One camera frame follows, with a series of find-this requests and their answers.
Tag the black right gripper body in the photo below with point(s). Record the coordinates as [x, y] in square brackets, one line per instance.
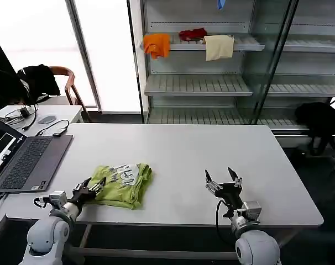
[229, 193]

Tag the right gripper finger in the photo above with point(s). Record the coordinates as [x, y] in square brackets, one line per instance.
[211, 185]
[234, 175]

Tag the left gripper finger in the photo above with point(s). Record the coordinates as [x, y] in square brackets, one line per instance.
[97, 187]
[81, 185]

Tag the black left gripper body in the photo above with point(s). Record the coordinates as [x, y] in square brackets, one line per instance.
[83, 194]

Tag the green T-shirt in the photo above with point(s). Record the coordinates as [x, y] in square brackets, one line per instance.
[120, 190]

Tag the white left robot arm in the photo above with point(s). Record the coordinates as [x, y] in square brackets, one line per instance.
[46, 232]

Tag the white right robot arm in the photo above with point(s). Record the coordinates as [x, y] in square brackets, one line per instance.
[256, 245]

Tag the dark grey laptop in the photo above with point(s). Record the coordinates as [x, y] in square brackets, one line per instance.
[32, 163]

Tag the white side desk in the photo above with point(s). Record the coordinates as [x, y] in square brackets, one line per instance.
[65, 111]

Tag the small black device box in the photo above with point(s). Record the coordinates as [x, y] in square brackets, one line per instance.
[25, 112]

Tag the black backpack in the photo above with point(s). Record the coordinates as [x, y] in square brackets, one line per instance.
[316, 118]

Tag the brown wooden chair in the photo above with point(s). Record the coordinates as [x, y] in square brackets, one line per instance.
[70, 82]

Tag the black jacket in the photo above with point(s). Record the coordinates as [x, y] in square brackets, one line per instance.
[40, 80]

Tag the grey shelf rack with cloths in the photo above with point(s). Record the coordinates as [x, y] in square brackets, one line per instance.
[200, 60]

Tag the grey empty shelf rack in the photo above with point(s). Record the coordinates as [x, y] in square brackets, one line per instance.
[303, 63]

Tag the black monitor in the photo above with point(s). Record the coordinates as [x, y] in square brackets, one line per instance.
[0, 60]

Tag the grey window frame post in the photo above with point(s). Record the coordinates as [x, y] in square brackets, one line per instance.
[84, 55]

